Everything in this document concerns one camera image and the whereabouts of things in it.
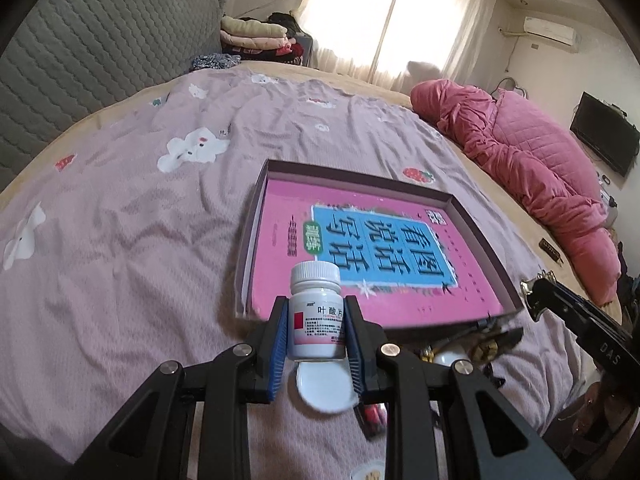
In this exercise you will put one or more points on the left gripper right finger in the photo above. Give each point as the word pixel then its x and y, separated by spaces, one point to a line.
pixel 440 418

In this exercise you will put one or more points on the black gold lipstick tube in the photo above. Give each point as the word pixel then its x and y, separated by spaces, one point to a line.
pixel 494 345

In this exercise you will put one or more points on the white air conditioner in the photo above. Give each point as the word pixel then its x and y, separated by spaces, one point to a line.
pixel 562 34

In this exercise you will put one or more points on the black flat television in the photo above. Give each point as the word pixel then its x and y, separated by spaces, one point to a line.
pixel 607 132

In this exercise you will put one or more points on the white plastic jar lid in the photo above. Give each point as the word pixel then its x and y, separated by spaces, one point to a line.
pixel 326 386

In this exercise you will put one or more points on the stack of folded clothes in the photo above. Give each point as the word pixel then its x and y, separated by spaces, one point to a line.
pixel 277 39

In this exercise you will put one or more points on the dark patterned cloth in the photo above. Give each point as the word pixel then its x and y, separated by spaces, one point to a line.
pixel 215 61

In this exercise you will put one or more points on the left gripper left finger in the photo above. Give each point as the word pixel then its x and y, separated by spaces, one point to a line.
pixel 150 435

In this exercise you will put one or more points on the pink quilted comforter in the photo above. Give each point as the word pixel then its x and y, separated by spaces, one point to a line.
pixel 538 162

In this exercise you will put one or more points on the yellow black wristwatch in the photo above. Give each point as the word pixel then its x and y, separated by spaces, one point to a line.
pixel 428 352

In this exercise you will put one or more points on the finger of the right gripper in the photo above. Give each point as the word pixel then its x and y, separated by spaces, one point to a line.
pixel 555 299

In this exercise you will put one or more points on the white pill bottle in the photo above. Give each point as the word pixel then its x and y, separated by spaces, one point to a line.
pixel 315 312

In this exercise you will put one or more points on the dark shallow cardboard box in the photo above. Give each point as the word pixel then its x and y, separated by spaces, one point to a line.
pixel 363 183

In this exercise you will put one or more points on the pink blue book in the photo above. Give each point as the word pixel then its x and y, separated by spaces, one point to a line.
pixel 409 265

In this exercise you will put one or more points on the white earbuds case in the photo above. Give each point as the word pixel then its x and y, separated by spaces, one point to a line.
pixel 448 357

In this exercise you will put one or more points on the red black lighter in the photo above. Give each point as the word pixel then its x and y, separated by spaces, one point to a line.
pixel 372 420

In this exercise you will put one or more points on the white sheer curtain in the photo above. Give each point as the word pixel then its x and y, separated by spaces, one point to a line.
pixel 377 41

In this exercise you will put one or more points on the lilac patterned bed sheet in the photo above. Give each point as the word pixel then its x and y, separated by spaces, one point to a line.
pixel 126 258

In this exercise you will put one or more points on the grey quilted headboard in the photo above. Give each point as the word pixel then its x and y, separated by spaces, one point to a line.
pixel 71 58

